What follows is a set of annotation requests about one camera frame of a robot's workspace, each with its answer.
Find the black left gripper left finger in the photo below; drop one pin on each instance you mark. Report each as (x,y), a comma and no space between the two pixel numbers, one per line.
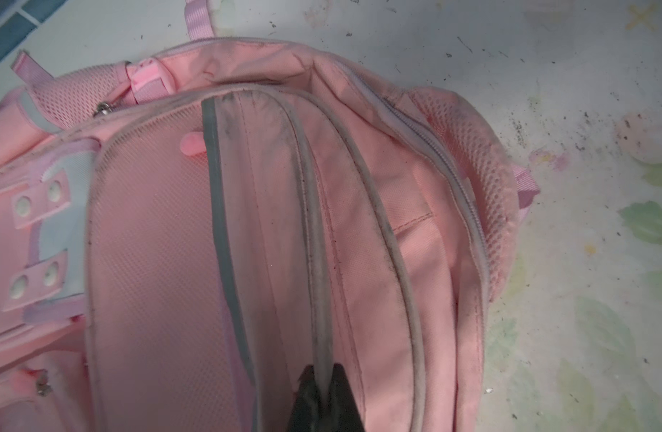
(305,413)

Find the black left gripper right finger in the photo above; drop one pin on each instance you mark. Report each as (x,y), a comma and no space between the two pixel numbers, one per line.
(344,414)

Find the pink school backpack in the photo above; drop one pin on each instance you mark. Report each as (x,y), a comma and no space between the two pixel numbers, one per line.
(181,236)

